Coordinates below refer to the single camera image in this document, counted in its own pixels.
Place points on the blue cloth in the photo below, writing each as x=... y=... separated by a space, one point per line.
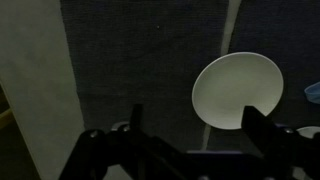
x=312 y=93

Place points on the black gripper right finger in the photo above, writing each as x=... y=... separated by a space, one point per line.
x=262 y=131

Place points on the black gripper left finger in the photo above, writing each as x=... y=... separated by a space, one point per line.
x=136 y=116

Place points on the small white saucer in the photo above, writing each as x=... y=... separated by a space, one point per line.
x=308 y=131

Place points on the dark placemat large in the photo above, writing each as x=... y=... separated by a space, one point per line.
x=147 y=52

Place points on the large white plate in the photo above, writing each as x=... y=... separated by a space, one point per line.
x=230 y=83

